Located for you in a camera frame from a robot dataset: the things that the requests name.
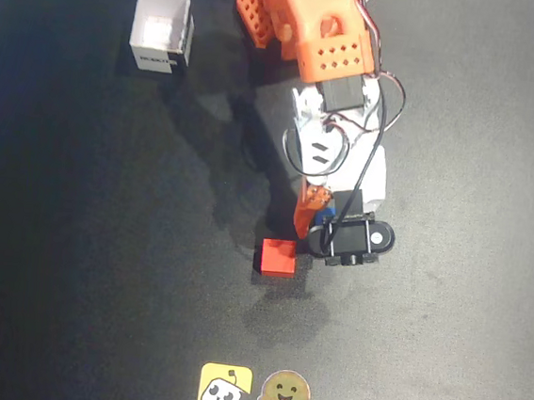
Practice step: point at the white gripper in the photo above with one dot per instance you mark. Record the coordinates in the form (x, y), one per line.
(304, 215)

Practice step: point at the blue cube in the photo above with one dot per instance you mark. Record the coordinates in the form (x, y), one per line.
(327, 215)

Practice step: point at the orange and white robot arm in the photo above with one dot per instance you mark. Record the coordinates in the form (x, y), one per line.
(313, 15)

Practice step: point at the red cube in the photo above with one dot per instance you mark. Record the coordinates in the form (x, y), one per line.
(278, 258)

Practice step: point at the white cardboard box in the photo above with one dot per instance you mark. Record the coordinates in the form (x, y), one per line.
(160, 29)

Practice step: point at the black webcam on gripper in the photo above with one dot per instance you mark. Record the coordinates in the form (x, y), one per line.
(362, 240)

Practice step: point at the black table mat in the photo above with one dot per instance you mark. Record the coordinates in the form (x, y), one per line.
(426, 319)

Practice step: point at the hugging face emoji sticker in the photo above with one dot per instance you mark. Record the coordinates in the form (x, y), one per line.
(283, 395)

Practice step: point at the yellow robot face sticker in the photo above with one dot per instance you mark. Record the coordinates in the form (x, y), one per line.
(225, 389)

